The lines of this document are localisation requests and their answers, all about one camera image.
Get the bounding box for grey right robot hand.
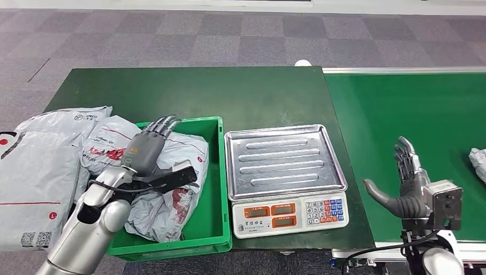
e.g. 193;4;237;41
363;136;432;219

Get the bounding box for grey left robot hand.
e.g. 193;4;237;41
120;115;183;179

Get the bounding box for white courier bag red print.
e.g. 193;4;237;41
77;115;210;191

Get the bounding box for grey courier bag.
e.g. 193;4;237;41
124;185;195;243

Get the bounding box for wrinkled grey bag red print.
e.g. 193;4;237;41
468;148;486;185

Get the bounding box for grey parcel express logo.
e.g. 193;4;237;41
15;106;113;204

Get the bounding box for large grey parcel QR codes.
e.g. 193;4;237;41
0;131;83;252

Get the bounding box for green plastic crate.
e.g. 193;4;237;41
106;115;233;262

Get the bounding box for white electronic scale steel tray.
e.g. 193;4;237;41
224;124;350;240

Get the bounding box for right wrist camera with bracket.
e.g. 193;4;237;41
423;180;464;231

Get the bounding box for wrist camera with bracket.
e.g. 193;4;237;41
144;159;198;195
423;180;464;231

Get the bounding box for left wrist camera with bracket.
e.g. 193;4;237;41
144;159;198;195

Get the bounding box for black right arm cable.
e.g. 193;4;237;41
340;231;440;275

